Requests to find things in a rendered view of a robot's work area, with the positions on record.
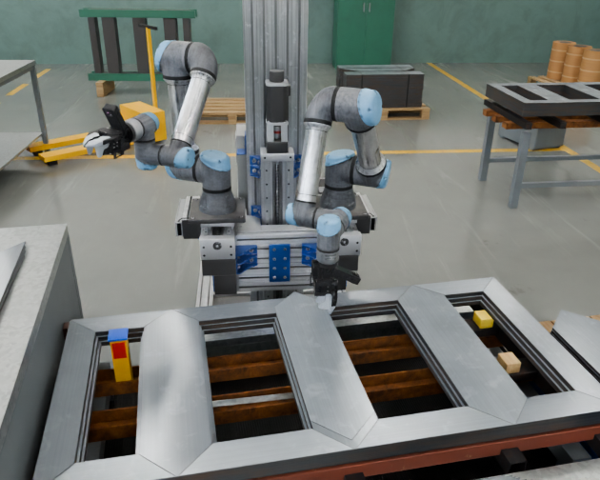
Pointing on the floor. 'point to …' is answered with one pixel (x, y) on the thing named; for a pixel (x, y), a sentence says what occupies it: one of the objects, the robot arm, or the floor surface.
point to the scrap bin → (550, 137)
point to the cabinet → (363, 31)
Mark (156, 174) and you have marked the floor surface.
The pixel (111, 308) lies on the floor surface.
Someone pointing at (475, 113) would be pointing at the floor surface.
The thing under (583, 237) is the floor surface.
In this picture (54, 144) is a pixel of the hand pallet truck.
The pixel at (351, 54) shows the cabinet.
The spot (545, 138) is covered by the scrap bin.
